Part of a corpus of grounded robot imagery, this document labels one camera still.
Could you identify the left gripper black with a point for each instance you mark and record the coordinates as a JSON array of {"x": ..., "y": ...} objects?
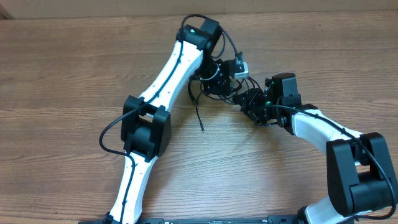
[{"x": 219, "y": 85}]

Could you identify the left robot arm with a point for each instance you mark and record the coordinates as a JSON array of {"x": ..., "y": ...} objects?
[{"x": 146, "y": 120}]

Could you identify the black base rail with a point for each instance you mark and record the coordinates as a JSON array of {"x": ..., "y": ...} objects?
[{"x": 271, "y": 219}]

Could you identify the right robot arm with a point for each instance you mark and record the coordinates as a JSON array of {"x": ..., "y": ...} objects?
[{"x": 361, "y": 179}]

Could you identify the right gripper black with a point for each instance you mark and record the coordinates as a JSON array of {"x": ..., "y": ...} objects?
[{"x": 249, "y": 105}]

